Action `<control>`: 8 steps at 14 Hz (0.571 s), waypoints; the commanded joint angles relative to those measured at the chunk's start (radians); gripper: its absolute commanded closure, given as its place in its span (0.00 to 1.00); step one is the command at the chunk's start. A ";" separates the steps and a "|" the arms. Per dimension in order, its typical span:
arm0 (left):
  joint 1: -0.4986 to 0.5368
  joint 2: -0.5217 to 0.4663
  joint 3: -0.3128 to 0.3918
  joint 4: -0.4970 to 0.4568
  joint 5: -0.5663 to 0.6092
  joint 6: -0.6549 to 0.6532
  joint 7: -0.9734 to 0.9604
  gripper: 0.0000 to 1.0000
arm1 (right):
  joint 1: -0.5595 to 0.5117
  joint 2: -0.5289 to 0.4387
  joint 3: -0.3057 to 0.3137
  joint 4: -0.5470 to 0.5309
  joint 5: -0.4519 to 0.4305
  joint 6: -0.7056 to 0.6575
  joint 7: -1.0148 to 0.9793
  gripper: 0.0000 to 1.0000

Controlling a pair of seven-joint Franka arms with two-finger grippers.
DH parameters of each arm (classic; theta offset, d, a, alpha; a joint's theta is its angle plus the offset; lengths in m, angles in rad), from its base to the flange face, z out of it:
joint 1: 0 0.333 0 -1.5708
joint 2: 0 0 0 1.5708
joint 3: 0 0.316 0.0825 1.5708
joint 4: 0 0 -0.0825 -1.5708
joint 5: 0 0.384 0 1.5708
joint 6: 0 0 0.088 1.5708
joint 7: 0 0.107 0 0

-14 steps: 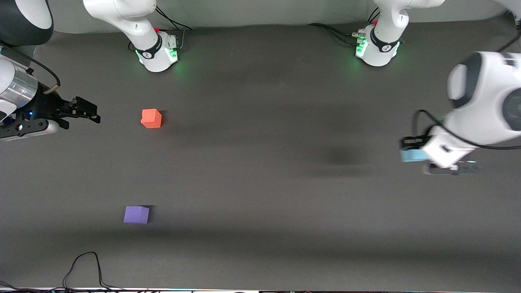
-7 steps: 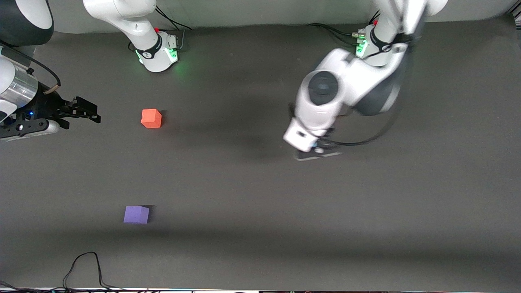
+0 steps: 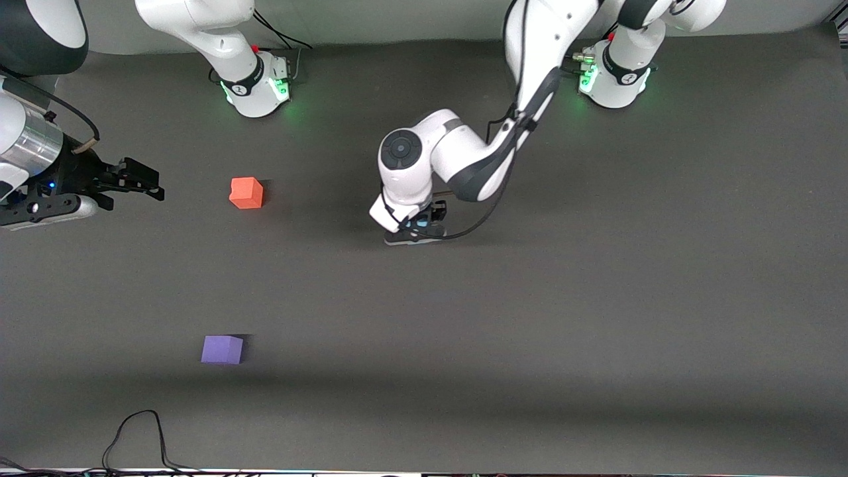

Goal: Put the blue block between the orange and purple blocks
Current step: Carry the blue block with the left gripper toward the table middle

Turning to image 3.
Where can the orange foam block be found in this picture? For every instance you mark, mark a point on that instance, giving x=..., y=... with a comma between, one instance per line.
x=246, y=193

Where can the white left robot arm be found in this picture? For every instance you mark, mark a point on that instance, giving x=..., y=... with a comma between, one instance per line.
x=457, y=152

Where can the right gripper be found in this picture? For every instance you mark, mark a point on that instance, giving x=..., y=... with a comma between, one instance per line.
x=74, y=175

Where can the dark grey table mat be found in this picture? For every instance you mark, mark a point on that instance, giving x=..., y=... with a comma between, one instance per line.
x=464, y=318

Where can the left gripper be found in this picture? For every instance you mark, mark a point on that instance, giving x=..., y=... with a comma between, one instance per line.
x=438, y=211

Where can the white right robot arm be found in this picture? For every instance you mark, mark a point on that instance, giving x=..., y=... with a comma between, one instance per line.
x=199, y=20

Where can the purple foam block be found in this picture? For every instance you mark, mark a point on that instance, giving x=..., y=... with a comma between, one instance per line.
x=222, y=350

